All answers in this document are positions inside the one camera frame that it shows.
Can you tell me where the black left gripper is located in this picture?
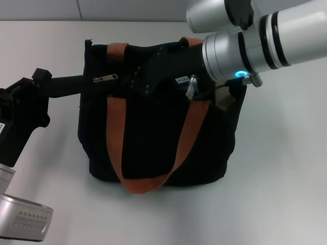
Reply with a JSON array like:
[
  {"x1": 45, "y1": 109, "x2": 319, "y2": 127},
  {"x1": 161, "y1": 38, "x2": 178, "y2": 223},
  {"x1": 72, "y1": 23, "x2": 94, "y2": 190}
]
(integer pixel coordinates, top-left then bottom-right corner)
[{"x1": 0, "y1": 67, "x2": 53, "y2": 168}]

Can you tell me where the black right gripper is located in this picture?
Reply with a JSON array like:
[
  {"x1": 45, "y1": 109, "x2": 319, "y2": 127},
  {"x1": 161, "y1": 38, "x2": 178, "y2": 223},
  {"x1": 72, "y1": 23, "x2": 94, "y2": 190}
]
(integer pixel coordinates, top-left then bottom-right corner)
[{"x1": 116, "y1": 42, "x2": 213, "y2": 97}]

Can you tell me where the silver zipper pull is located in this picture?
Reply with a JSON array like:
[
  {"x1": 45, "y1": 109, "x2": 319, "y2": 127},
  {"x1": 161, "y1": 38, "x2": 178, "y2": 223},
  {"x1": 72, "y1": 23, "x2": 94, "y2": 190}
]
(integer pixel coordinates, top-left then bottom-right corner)
[{"x1": 93, "y1": 73, "x2": 119, "y2": 83}]

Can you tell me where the black bag with orange handles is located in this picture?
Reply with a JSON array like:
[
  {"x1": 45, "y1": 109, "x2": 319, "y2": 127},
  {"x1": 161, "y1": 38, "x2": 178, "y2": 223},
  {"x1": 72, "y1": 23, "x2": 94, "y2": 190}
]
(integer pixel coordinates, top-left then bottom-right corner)
[{"x1": 47, "y1": 37, "x2": 247, "y2": 195}]

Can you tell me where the right gripper cable with connector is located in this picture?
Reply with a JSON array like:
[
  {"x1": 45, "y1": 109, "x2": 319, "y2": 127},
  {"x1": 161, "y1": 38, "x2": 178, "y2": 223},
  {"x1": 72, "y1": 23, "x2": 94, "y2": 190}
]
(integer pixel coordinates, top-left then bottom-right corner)
[{"x1": 185, "y1": 73, "x2": 264, "y2": 102}]

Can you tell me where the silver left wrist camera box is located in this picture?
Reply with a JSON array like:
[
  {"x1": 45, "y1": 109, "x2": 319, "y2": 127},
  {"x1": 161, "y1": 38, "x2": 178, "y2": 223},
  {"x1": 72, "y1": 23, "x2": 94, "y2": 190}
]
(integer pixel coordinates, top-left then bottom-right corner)
[{"x1": 0, "y1": 193, "x2": 54, "y2": 242}]

